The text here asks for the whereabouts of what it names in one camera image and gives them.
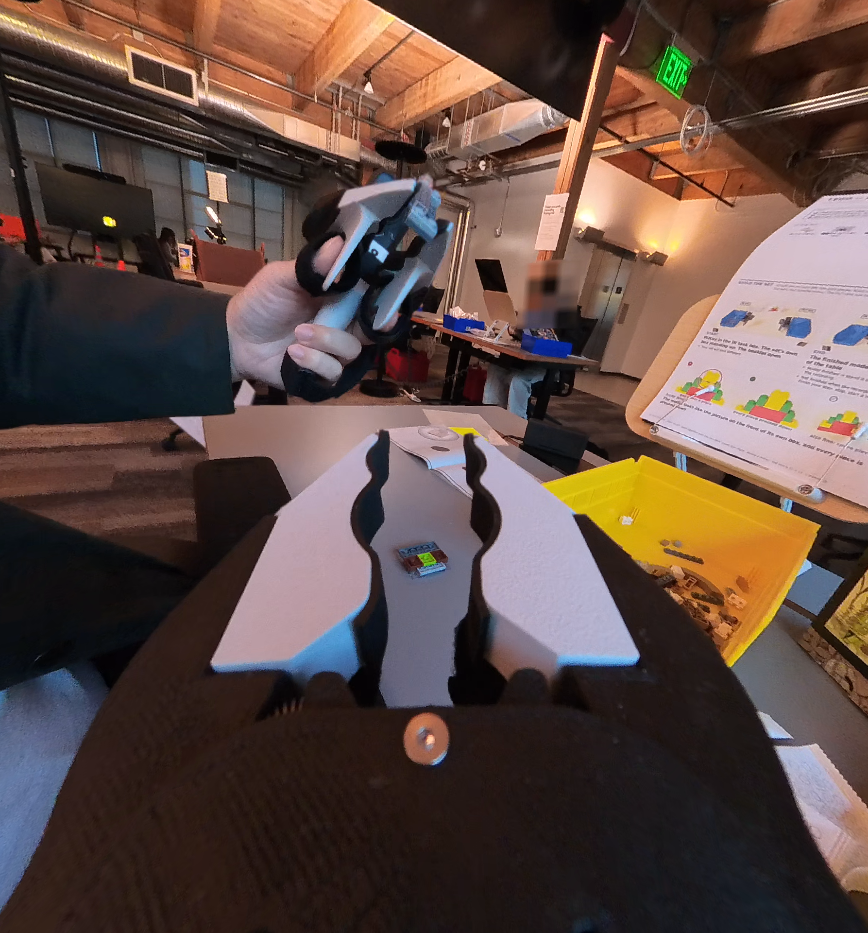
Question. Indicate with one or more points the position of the person's left forearm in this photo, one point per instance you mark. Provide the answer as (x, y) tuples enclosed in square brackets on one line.
[(98, 335)]

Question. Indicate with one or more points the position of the person's pale pants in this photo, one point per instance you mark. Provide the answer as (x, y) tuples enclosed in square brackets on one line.
[(18, 787)]

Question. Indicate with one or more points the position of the wooden post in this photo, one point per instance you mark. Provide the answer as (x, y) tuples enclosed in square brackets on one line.
[(587, 138)]

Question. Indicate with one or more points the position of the black box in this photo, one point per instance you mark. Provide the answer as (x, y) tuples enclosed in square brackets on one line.
[(554, 441)]

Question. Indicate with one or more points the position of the yellow plastic bin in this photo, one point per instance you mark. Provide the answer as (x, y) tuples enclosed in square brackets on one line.
[(732, 521)]

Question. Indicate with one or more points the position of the wooden background table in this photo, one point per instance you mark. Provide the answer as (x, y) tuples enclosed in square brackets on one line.
[(503, 351)]

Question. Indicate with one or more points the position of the blue box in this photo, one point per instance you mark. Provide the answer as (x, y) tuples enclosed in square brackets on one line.
[(463, 323), (547, 344)]

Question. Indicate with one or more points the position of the yellow sticky note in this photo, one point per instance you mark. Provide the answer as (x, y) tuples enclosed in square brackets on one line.
[(464, 431)]

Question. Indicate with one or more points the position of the white paper notice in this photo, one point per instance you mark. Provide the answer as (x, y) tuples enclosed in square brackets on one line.
[(553, 220)]

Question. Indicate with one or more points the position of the plant picture box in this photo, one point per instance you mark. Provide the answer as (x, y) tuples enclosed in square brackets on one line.
[(867, 616)]

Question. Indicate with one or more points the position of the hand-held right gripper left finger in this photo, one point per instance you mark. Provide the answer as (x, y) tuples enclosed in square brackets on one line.
[(302, 576)]

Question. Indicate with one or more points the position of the white air vent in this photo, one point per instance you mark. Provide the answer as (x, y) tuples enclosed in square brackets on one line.
[(161, 75)]

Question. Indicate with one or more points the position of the wooden display stand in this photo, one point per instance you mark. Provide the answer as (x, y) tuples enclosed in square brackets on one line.
[(667, 350)]

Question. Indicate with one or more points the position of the grey paper sheet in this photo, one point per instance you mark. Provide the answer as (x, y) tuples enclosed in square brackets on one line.
[(448, 417)]

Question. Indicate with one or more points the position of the white paper towel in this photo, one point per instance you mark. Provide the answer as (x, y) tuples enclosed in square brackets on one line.
[(827, 809)]

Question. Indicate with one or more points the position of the black monitor screen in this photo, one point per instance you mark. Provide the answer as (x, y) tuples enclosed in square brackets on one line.
[(95, 200)]

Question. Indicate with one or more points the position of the silver air duct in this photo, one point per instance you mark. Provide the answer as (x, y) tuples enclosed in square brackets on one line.
[(84, 55)]

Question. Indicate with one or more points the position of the printed instruction sheet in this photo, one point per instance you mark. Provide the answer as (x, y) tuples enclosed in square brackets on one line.
[(791, 328)]

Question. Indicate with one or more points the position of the open instruction booklet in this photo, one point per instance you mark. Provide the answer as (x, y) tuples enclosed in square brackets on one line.
[(441, 461)]

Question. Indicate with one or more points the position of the black pole stand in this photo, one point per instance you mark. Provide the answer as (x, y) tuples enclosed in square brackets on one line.
[(7, 131)]

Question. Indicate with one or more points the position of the small toy brick assembly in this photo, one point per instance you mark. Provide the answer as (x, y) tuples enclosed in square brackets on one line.
[(423, 560)]

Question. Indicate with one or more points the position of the red bag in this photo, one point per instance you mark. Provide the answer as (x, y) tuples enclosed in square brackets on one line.
[(474, 385), (406, 366)]

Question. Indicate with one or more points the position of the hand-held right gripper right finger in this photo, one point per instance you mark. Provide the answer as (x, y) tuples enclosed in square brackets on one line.
[(550, 583)]

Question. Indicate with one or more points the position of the pile of toy bricks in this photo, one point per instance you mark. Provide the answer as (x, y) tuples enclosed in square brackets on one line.
[(696, 592)]

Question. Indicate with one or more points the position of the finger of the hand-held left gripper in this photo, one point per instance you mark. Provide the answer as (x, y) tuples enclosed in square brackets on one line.
[(423, 262), (375, 205)]

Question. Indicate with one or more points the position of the grey toy brick piece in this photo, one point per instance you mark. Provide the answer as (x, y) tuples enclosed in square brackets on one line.
[(423, 208)]

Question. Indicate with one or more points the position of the person's left hand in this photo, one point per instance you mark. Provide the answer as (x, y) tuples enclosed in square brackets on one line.
[(266, 324)]

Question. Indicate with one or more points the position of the person's dark jacket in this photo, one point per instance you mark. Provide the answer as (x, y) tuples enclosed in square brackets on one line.
[(55, 590)]

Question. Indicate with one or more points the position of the green exit sign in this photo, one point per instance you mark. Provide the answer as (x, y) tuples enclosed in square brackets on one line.
[(672, 71)]

